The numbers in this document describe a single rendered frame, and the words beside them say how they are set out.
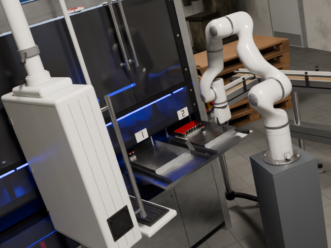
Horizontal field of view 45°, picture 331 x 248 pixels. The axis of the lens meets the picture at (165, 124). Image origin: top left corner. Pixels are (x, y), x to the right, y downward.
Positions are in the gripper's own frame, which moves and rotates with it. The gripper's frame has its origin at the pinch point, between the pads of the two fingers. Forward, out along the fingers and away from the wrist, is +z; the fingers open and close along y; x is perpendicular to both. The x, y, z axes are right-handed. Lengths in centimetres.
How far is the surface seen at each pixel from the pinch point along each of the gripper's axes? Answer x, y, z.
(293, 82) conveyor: -8, -82, 1
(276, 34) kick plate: -343, -504, 79
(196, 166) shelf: 10.6, 35.9, 4.3
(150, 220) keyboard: 20, 78, 9
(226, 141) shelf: 6.0, 7.1, 4.4
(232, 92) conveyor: -39, -51, 0
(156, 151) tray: -27.7, 34.6, 4.4
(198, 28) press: -498, -442, 43
